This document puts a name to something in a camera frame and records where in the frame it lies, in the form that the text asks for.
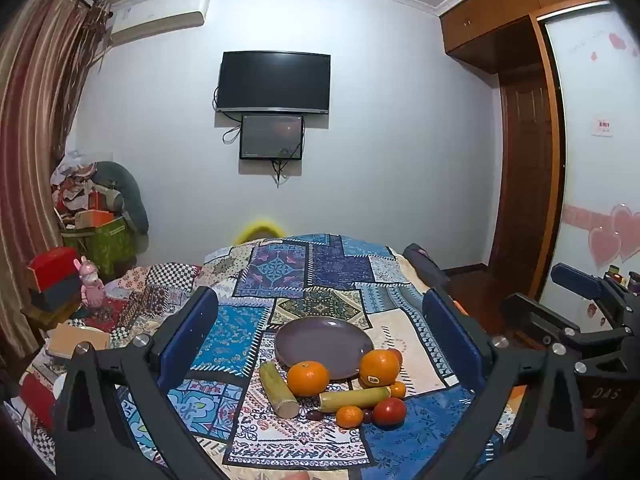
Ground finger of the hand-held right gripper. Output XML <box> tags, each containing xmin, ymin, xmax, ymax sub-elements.
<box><xmin>550</xmin><ymin>262</ymin><xmax>632</xmax><ymax>313</ymax></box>
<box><xmin>500</xmin><ymin>292</ymin><xmax>628</xmax><ymax>358</ymax></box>

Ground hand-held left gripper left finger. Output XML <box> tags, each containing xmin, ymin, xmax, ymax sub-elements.
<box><xmin>52</xmin><ymin>286</ymin><xmax>221</xmax><ymax>480</ymax></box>

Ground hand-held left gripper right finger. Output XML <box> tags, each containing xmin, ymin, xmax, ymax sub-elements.
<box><xmin>422</xmin><ymin>287</ymin><xmax>588</xmax><ymax>480</ymax></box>

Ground large orange with sticker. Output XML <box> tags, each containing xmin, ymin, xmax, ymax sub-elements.
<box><xmin>359</xmin><ymin>349</ymin><xmax>401</xmax><ymax>389</ymax></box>

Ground sugarcane piece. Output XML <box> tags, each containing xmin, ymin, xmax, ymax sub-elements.
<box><xmin>258</xmin><ymin>361</ymin><xmax>301</xmax><ymax>419</ymax></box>
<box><xmin>319</xmin><ymin>386</ymin><xmax>392</xmax><ymax>414</ymax></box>

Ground purple-brown plate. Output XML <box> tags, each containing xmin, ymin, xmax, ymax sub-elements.
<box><xmin>273</xmin><ymin>316</ymin><xmax>376</xmax><ymax>382</ymax></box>

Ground pink heart stickers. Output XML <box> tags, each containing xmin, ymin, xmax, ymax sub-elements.
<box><xmin>565</xmin><ymin>202</ymin><xmax>640</xmax><ymax>268</ymax></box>

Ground checkered patterned cloth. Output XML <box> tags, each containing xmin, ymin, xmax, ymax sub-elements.
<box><xmin>107</xmin><ymin>261</ymin><xmax>203</xmax><ymax>313</ymax></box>

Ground dark cloth bundle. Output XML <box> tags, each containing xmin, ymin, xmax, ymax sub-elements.
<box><xmin>402</xmin><ymin>243</ymin><xmax>451</xmax><ymax>287</ymax></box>

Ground white wardrobe sliding door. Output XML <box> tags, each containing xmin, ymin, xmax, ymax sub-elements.
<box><xmin>535</xmin><ymin>0</ymin><xmax>640</xmax><ymax>311</ymax></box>

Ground pink plush toy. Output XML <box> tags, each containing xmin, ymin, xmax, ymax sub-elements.
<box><xmin>75</xmin><ymin>256</ymin><xmax>107</xmax><ymax>308</ymax></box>

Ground cardboard box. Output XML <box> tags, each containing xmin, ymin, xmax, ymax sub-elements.
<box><xmin>47</xmin><ymin>322</ymin><xmax>112</xmax><ymax>361</ymax></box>

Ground wooden door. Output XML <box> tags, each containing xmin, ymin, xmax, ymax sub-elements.
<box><xmin>492</xmin><ymin>72</ymin><xmax>557</xmax><ymax>271</ymax></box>

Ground green box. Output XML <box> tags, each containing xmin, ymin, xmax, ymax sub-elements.
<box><xmin>62</xmin><ymin>215</ymin><xmax>136</xmax><ymax>273</ymax></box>

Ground yellow chair back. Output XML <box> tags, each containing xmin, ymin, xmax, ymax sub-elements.
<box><xmin>235</xmin><ymin>218</ymin><xmax>283</xmax><ymax>246</ymax></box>

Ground patchwork tablecloth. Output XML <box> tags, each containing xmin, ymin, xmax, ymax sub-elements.
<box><xmin>115</xmin><ymin>232</ymin><xmax>506</xmax><ymax>480</ymax></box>

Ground black box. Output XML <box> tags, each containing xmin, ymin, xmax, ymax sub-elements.
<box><xmin>30</xmin><ymin>277</ymin><xmax>85</xmax><ymax>312</ymax></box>

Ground orange box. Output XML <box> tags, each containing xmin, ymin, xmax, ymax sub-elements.
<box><xmin>75</xmin><ymin>209</ymin><xmax>117</xmax><ymax>228</ymax></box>

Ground grey long pillow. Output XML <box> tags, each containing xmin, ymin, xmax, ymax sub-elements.
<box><xmin>92</xmin><ymin>161</ymin><xmax>151</xmax><ymax>236</ymax></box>

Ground red box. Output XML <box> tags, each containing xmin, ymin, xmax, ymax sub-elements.
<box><xmin>27</xmin><ymin>246</ymin><xmax>83</xmax><ymax>292</ymax></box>

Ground pile of papers and bags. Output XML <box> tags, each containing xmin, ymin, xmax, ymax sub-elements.
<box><xmin>50</xmin><ymin>150</ymin><xmax>121</xmax><ymax>231</ymax></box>

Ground striped brown curtain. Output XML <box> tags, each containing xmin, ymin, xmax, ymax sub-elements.
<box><xmin>0</xmin><ymin>0</ymin><xmax>113</xmax><ymax>361</ymax></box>

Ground wooden overhead cabinet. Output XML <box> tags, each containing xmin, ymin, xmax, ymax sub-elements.
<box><xmin>440</xmin><ymin>0</ymin><xmax>606</xmax><ymax>73</ymax></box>

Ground white air conditioner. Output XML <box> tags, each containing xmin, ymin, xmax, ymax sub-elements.
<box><xmin>107</xmin><ymin>0</ymin><xmax>208</xmax><ymax>46</ymax></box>

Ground small wall monitor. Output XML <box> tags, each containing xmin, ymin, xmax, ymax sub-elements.
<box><xmin>239</xmin><ymin>114</ymin><xmax>306</xmax><ymax>161</ymax></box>

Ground wall-mounted television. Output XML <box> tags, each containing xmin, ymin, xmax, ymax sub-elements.
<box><xmin>216</xmin><ymin>51</ymin><xmax>332</xmax><ymax>114</ymax></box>

